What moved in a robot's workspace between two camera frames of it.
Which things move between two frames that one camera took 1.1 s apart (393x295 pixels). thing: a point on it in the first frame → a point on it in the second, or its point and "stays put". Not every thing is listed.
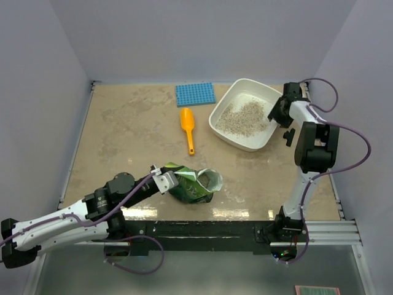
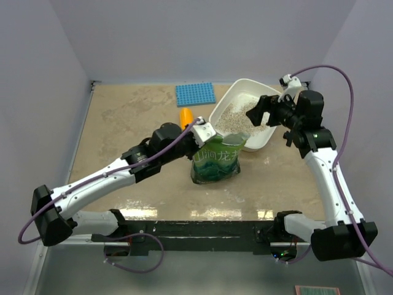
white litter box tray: x=239 y=116 stays put
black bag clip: x=289 y=136 stays put
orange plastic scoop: x=187 y=120 stays put
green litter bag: x=196 y=187 → x=217 y=160
